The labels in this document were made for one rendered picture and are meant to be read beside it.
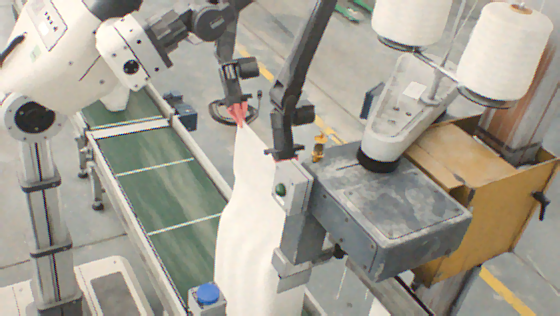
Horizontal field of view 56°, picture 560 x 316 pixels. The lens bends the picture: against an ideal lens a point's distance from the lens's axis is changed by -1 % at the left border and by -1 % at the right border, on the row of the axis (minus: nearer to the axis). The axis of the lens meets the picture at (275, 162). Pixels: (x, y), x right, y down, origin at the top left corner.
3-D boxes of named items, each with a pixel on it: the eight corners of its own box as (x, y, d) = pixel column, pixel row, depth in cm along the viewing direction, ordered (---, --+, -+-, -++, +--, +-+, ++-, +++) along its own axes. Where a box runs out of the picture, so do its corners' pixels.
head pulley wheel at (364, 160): (347, 153, 116) (350, 144, 114) (379, 145, 120) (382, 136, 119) (373, 177, 110) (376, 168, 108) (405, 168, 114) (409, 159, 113)
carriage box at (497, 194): (365, 224, 145) (396, 128, 127) (451, 195, 162) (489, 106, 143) (428, 289, 129) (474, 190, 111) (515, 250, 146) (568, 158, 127)
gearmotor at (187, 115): (154, 108, 318) (154, 86, 310) (177, 105, 325) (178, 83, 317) (173, 135, 299) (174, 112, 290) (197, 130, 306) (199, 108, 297)
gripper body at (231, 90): (254, 98, 171) (248, 76, 171) (225, 103, 166) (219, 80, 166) (246, 104, 176) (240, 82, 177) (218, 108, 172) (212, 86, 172)
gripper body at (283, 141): (306, 151, 150) (303, 125, 149) (275, 159, 145) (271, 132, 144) (293, 149, 156) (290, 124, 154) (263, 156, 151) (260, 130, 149)
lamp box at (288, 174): (270, 195, 116) (276, 162, 111) (287, 190, 118) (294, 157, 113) (288, 217, 111) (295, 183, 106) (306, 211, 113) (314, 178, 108)
